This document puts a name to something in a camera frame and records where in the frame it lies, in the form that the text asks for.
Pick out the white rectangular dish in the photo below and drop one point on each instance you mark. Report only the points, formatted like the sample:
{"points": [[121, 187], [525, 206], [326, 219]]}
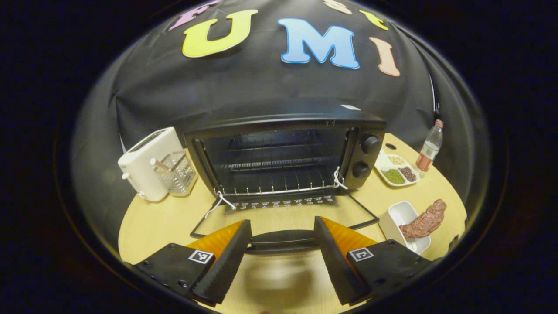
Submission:
{"points": [[399, 216]]}

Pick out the clear utensil holder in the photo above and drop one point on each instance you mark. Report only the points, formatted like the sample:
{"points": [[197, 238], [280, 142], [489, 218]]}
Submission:
{"points": [[178, 174]]}

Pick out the white toaster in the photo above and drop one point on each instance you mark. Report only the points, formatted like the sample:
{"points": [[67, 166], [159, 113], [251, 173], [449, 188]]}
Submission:
{"points": [[146, 165]]}

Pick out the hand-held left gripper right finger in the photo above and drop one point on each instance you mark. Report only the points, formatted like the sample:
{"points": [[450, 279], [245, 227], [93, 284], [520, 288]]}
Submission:
{"points": [[338, 266]]}

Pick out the white divided dish with beans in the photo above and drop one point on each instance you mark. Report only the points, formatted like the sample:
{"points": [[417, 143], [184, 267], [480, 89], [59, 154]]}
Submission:
{"points": [[394, 174]]}

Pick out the black electric oven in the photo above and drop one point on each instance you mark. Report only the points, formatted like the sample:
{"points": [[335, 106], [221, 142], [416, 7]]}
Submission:
{"points": [[279, 157]]}

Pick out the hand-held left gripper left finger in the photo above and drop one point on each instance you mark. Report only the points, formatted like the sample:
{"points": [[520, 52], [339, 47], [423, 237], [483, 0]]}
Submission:
{"points": [[224, 270]]}

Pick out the black backdrop cloth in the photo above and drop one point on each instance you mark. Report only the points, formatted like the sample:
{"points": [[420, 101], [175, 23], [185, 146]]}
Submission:
{"points": [[261, 83]]}

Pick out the plastic bottle with red label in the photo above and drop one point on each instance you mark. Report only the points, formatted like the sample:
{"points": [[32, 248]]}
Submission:
{"points": [[429, 150]]}

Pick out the brown meat piece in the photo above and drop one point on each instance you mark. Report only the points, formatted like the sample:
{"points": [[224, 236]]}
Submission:
{"points": [[425, 222]]}

